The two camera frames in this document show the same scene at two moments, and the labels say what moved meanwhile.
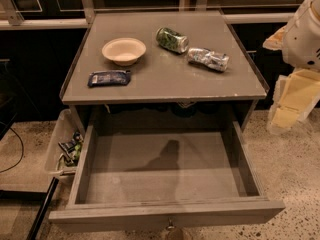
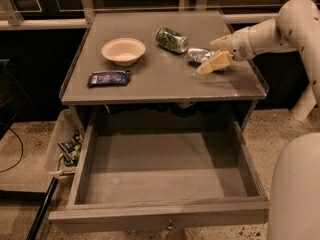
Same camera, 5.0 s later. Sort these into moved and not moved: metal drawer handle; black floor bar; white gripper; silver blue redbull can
Moved: white gripper
Not moved: metal drawer handle; black floor bar; silver blue redbull can
